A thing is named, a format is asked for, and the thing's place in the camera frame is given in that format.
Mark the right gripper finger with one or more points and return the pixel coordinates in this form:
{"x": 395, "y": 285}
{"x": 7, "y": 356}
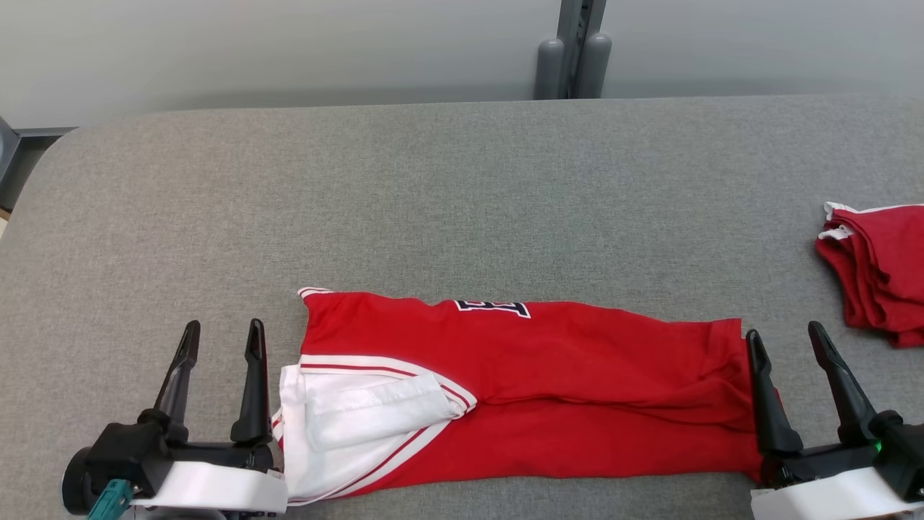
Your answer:
{"x": 841, "y": 390}
{"x": 769, "y": 404}

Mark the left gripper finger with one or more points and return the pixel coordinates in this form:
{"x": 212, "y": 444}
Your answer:
{"x": 177, "y": 383}
{"x": 254, "y": 390}

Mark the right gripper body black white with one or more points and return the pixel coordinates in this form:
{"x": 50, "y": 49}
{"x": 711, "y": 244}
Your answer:
{"x": 823, "y": 495}

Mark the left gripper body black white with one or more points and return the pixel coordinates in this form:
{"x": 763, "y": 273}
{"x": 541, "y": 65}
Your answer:
{"x": 216, "y": 487}

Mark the red white jersey with tag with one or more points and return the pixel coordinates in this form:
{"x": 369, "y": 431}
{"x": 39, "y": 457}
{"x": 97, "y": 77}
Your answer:
{"x": 563, "y": 375}

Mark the left wrist camera black teal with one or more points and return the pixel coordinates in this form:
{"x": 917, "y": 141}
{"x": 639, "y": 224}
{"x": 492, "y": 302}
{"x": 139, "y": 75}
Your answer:
{"x": 126, "y": 451}

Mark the wrist camera black teal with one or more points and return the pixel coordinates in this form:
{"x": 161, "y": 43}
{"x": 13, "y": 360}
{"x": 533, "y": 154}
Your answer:
{"x": 902, "y": 455}
{"x": 126, "y": 451}

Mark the right wrist camera black teal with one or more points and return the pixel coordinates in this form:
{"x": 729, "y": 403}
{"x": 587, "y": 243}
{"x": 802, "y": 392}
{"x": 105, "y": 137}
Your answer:
{"x": 902, "y": 455}

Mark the grey metal frame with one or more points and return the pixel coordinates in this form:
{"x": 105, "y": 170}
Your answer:
{"x": 22, "y": 155}

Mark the grey metal post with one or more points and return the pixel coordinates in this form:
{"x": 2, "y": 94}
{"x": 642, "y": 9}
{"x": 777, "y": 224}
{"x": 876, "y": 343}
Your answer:
{"x": 574, "y": 50}

